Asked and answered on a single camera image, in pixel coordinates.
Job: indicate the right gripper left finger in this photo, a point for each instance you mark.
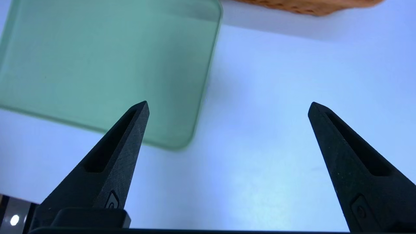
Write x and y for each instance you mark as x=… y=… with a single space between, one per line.
x=107 y=169

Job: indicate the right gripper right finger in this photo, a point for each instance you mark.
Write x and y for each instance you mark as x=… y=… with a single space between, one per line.
x=367 y=182

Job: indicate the orange wicker basket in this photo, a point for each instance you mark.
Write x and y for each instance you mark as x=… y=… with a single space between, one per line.
x=308 y=6

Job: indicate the light green plastic tray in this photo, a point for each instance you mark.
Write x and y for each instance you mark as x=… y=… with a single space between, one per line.
x=97 y=65

